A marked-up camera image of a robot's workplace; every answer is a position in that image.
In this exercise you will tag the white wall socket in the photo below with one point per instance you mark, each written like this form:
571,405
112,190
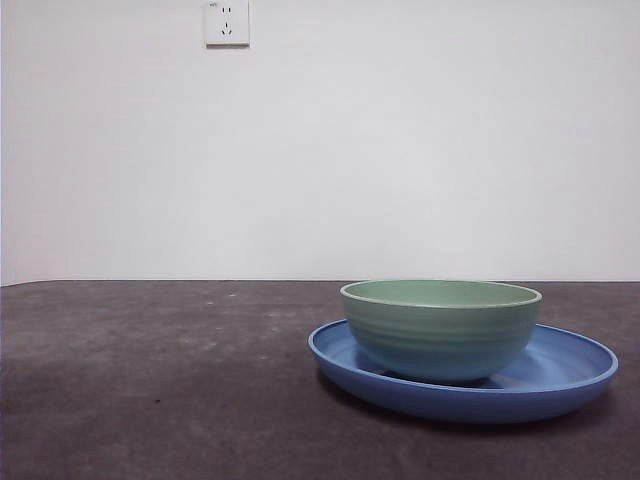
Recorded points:
227,25

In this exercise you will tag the green ribbed bowl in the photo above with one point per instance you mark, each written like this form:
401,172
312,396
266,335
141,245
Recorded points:
440,340

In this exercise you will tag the blue round plate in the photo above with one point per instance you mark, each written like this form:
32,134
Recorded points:
450,405

